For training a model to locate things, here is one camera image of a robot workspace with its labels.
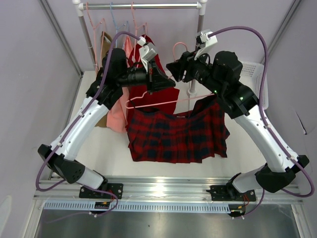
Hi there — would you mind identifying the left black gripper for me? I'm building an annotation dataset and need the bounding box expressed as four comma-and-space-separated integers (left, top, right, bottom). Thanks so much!
116, 58, 175, 95

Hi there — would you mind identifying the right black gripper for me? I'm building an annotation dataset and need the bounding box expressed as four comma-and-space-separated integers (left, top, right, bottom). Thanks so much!
166, 46, 224, 96

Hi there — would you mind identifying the pink wire hanger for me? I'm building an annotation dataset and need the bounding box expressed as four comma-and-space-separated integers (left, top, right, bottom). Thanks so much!
125, 42, 216, 110

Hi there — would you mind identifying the red plaid skirt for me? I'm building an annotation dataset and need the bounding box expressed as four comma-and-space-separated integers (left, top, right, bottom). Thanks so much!
127, 95, 230, 164

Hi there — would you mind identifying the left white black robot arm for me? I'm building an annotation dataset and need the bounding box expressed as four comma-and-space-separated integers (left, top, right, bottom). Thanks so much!
38, 44, 175, 198

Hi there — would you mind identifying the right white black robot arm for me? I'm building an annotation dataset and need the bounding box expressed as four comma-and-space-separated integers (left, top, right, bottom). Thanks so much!
166, 51, 310, 200

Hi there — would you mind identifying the solid red skirt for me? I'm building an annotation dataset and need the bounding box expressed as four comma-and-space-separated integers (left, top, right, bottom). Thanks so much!
125, 35, 180, 129

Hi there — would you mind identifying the pink hanger holding red skirt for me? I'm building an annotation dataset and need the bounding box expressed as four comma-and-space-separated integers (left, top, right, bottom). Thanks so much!
131, 1, 148, 36

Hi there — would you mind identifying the pink skirt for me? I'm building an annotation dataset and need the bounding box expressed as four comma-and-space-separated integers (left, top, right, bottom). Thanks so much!
111, 38, 132, 133

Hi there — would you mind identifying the brown skirt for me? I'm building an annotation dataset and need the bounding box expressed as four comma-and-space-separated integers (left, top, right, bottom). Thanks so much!
95, 31, 114, 130

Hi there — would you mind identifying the pink hanger far left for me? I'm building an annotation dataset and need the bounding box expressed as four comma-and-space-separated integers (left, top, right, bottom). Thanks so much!
85, 1, 106, 74

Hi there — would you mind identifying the white plastic basket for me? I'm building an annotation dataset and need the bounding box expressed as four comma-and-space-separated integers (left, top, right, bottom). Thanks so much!
240, 61, 269, 110

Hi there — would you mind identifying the metal clothes rack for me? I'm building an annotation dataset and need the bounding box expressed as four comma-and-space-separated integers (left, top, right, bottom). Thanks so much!
72, 0, 208, 97

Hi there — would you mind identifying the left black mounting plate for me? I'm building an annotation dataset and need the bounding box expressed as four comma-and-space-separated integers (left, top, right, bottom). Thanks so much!
79, 182, 123, 199

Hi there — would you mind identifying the black mounting plate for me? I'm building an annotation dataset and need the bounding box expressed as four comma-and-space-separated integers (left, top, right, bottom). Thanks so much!
79, 182, 123, 199
206, 185, 257, 202

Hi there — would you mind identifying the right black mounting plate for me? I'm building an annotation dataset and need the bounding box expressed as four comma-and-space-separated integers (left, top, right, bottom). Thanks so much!
206, 185, 257, 202

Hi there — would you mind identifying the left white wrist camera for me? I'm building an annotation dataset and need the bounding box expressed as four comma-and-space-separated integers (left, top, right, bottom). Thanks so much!
137, 36, 158, 72

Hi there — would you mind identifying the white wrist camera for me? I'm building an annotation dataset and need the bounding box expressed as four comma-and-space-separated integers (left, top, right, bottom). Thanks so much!
194, 29, 217, 60
137, 36, 158, 72

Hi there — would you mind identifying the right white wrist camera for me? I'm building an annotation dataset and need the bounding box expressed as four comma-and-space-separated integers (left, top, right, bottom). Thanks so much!
194, 29, 217, 60

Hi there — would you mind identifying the blue wire hanger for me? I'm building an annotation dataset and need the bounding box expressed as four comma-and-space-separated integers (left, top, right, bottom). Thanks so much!
110, 2, 129, 50

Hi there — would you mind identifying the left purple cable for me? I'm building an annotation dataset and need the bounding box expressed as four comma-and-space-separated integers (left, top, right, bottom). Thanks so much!
36, 31, 142, 219

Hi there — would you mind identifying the purple cable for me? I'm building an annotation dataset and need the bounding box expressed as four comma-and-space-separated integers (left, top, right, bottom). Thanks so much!
210, 25, 316, 219
36, 31, 142, 219

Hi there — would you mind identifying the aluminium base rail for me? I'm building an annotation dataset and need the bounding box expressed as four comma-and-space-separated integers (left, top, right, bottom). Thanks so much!
33, 177, 303, 216

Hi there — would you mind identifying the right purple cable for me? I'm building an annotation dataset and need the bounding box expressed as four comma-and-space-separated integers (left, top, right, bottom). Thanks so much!
210, 25, 316, 219

